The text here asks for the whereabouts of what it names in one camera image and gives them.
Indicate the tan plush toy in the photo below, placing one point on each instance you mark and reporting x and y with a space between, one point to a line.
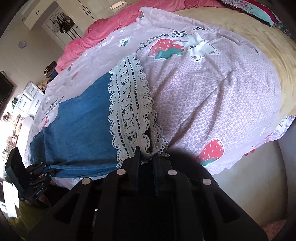
45 83

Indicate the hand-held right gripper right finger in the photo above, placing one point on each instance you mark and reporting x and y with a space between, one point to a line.
157 172

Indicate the blue denim skirt with lace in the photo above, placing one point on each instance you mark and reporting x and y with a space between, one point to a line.
81 127

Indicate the purple round wall clock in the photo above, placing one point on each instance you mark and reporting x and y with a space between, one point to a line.
22 44

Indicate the white drawer cabinet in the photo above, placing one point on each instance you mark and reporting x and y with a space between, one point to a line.
27 99

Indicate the yellow bed sheet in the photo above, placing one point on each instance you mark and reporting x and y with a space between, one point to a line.
266 46

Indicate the dark hanging jacket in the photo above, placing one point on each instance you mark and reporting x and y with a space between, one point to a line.
66 23

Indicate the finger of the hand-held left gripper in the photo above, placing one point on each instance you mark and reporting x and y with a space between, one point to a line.
38 168
44 178

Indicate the pink floral rug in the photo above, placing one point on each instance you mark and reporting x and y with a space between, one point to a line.
276 227

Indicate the black wall television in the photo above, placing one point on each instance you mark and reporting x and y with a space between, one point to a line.
4 92

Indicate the floral pillow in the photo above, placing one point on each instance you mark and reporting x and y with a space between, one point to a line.
254 11

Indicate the white wardrobe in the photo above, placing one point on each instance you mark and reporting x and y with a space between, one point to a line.
76 9

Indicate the person's left forearm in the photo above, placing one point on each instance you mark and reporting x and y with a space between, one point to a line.
30 215

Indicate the cream bed base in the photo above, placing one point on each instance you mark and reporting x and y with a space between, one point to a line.
254 180

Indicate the pink duvet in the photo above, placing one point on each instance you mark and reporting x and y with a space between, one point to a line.
104 30

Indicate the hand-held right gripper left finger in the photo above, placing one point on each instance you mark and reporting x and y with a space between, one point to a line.
138 163

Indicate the pink strawberry printed blanket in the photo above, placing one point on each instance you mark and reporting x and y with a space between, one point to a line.
196 97

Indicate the pile of dark clothes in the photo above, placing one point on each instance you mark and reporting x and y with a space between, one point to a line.
49 69

